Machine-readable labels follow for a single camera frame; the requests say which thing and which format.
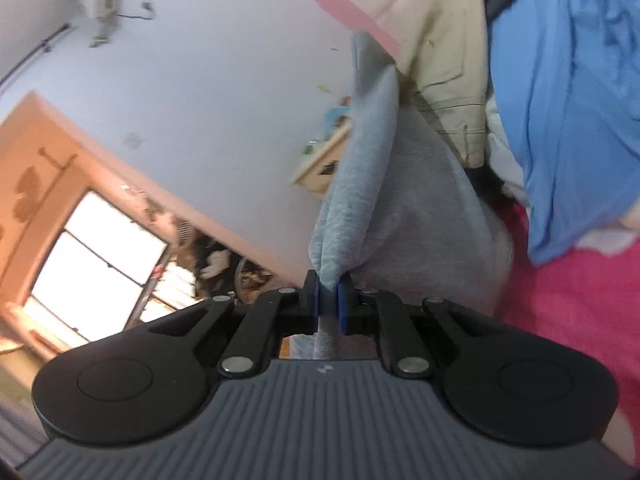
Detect wheelchair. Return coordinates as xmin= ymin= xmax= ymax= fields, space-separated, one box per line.
xmin=232 ymin=255 xmax=275 ymax=307

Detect window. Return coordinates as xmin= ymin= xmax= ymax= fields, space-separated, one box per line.
xmin=27 ymin=189 xmax=170 ymax=343

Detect wall pipe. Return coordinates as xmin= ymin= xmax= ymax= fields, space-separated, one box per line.
xmin=0 ymin=22 xmax=75 ymax=88

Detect grey sweatshirt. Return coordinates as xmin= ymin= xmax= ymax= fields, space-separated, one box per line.
xmin=309 ymin=32 xmax=516 ymax=361

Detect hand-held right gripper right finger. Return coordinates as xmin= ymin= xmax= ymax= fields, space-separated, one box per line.
xmin=337 ymin=280 xmax=493 ymax=378

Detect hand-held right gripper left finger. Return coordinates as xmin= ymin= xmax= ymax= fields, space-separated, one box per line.
xmin=147 ymin=270 xmax=321 ymax=378

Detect pink floral blanket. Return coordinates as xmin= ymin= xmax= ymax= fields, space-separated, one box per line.
xmin=492 ymin=195 xmax=640 ymax=461

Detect blue shirt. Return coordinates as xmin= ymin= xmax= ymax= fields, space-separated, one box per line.
xmin=487 ymin=0 xmax=640 ymax=267

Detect cream nightstand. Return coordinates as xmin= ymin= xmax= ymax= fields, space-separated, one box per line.
xmin=291 ymin=110 xmax=352 ymax=197

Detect beige cargo jacket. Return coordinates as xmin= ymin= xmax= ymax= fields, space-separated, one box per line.
xmin=397 ymin=0 xmax=493 ymax=170

